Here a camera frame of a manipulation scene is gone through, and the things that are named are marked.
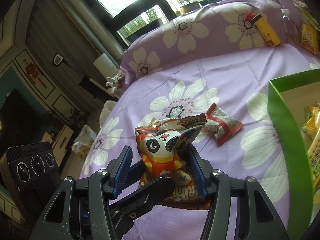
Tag panda red snack bag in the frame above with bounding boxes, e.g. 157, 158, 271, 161
135, 125, 210, 210

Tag soda cracker pack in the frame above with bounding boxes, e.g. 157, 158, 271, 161
308, 129, 320, 193

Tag green yellow corn snack bag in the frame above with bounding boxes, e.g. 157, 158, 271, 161
302, 101, 319, 139

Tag brown strip snack packet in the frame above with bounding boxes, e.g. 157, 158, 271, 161
148, 113, 207, 131

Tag red white seed packet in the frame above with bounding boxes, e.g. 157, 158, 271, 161
204, 103, 244, 147

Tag green white cardboard box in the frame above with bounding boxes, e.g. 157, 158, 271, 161
267, 69, 319, 239

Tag purple floral sheet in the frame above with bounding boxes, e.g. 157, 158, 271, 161
81, 0, 319, 229

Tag potted plant on sill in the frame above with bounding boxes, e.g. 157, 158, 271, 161
176, 0, 202, 15

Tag yellow bear bottle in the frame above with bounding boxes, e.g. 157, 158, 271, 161
246, 13, 281, 47

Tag yellow drink carton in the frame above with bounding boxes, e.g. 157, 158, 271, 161
300, 23, 319, 55

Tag clear water bottle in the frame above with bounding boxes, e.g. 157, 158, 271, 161
281, 8, 299, 47

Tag folded pink yellow blankets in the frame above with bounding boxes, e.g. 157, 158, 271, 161
291, 0, 319, 31

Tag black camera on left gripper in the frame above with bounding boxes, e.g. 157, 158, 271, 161
1, 141, 62, 213

